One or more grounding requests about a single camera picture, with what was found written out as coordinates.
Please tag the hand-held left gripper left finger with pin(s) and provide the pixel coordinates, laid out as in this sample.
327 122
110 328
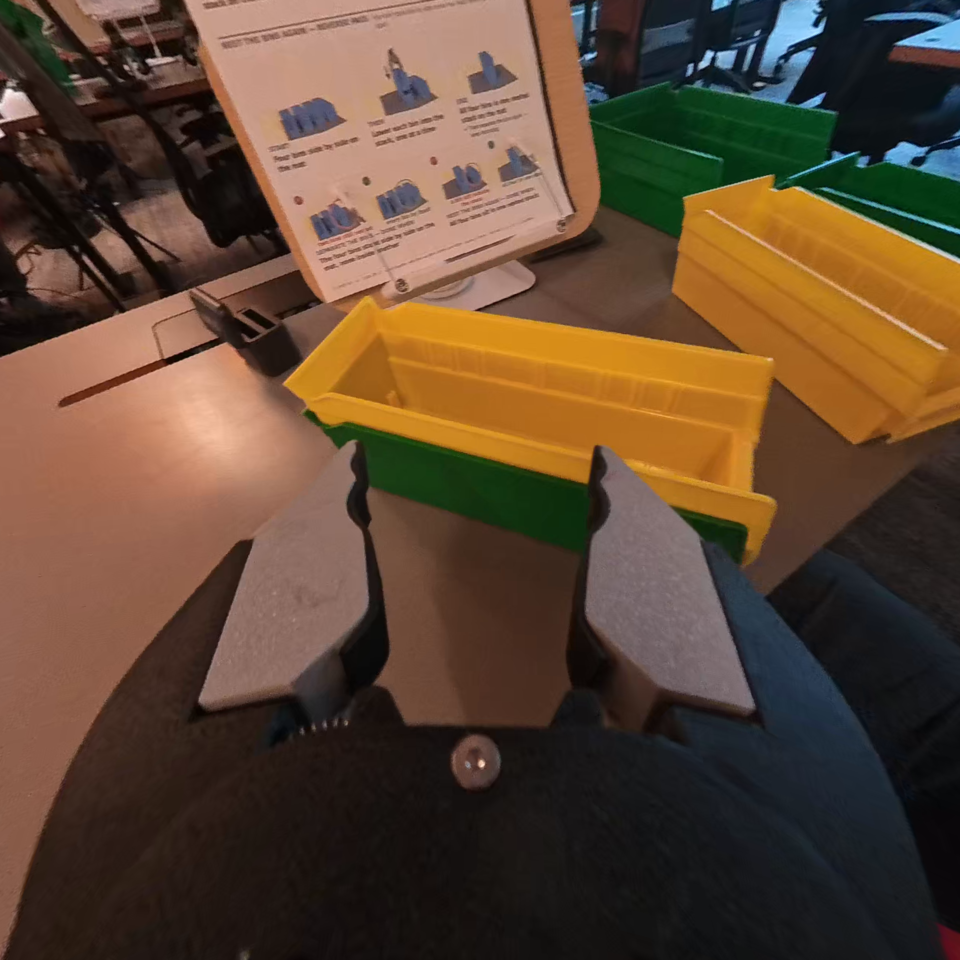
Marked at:
292 592

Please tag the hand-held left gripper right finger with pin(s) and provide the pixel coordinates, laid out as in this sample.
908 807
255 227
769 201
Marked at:
660 607

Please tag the green plastic bin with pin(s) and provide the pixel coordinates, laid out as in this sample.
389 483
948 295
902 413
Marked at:
900 191
480 487
652 172

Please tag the yellow plastic bin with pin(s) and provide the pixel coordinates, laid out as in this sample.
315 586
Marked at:
570 405
787 315

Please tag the person's leg in dark trousers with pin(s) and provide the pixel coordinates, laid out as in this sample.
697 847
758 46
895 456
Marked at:
877 660

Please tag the small black holder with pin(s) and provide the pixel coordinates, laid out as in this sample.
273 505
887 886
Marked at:
266 341

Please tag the dark grey desk cover flap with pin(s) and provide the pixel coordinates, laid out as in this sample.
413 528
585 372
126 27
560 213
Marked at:
212 311

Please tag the white stand base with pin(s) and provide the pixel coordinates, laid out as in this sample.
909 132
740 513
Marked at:
502 281

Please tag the black tripod stand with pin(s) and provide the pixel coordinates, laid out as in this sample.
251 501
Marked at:
90 187

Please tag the beige rounded display board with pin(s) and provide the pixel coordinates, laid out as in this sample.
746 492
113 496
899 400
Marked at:
570 112

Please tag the dark office chair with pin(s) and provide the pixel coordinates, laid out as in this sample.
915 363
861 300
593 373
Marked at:
675 37

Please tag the black office chair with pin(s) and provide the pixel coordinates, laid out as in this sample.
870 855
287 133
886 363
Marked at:
862 67

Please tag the orange topped desk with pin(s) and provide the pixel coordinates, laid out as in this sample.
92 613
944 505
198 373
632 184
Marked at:
926 49

